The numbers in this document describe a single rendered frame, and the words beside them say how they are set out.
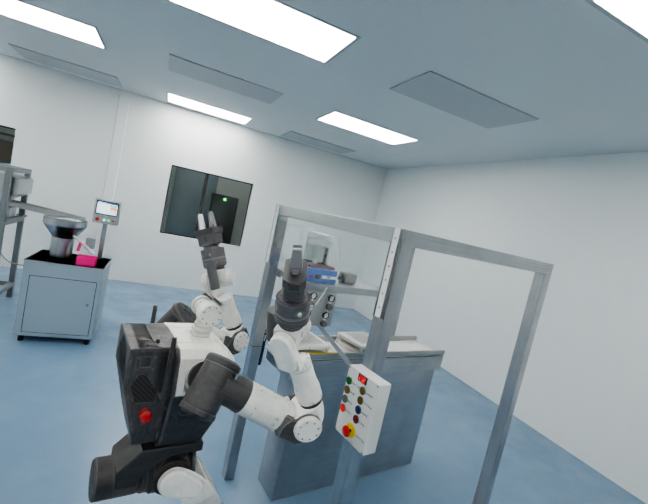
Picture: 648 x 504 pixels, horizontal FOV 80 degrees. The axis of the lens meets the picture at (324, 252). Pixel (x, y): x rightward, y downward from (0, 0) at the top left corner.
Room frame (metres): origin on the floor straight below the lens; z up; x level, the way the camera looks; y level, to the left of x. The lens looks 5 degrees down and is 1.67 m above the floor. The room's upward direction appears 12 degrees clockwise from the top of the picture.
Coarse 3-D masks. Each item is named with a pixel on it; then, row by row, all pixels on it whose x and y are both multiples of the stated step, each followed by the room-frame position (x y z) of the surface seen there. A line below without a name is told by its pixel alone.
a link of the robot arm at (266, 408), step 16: (256, 384) 0.99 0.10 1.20; (256, 400) 0.95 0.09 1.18; (272, 400) 0.98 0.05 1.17; (288, 400) 1.03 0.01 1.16; (256, 416) 0.96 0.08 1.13; (272, 416) 0.97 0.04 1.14; (288, 416) 0.98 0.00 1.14; (304, 416) 0.98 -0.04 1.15; (288, 432) 0.98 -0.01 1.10; (304, 432) 0.98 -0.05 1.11; (320, 432) 0.99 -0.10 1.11
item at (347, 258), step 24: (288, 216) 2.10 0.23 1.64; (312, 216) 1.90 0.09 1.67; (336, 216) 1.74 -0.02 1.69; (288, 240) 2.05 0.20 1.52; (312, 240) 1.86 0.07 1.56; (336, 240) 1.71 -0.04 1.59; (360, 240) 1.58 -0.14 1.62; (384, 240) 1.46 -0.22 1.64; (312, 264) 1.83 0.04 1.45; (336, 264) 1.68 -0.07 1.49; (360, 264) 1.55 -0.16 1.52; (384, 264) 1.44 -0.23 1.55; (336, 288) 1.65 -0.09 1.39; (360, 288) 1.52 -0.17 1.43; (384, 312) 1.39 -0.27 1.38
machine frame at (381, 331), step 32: (480, 256) 1.68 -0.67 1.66; (512, 256) 1.82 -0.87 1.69; (544, 288) 2.05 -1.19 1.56; (256, 320) 2.21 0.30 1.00; (384, 320) 1.40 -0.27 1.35; (256, 352) 2.21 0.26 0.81; (384, 352) 1.42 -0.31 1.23; (512, 384) 2.05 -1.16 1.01; (352, 448) 1.40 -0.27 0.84; (224, 480) 2.19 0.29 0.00; (352, 480) 1.42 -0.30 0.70; (480, 480) 2.07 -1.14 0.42
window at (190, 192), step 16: (176, 176) 6.36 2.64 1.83; (192, 176) 6.46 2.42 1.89; (208, 176) 6.56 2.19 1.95; (176, 192) 6.38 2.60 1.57; (192, 192) 6.48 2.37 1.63; (208, 192) 6.58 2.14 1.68; (224, 192) 6.68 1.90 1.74; (240, 192) 6.79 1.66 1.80; (176, 208) 6.40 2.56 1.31; (192, 208) 6.50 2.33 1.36; (208, 208) 6.60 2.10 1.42; (224, 208) 6.70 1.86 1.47; (240, 208) 6.81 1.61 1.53; (176, 224) 6.41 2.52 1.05; (192, 224) 6.51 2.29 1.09; (208, 224) 6.62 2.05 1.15; (224, 224) 6.72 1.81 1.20; (240, 224) 6.83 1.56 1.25; (224, 240) 6.74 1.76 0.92; (240, 240) 6.85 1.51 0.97
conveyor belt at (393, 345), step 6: (390, 342) 2.78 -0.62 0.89; (396, 342) 2.82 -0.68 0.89; (402, 342) 2.85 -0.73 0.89; (408, 342) 2.89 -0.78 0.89; (414, 342) 2.93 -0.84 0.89; (270, 348) 2.17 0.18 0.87; (342, 348) 2.41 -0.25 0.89; (390, 348) 2.63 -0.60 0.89; (396, 348) 2.67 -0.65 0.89; (402, 348) 2.70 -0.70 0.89; (408, 348) 2.73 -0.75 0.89; (414, 348) 2.76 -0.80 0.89; (420, 348) 2.80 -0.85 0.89; (426, 348) 2.83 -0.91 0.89
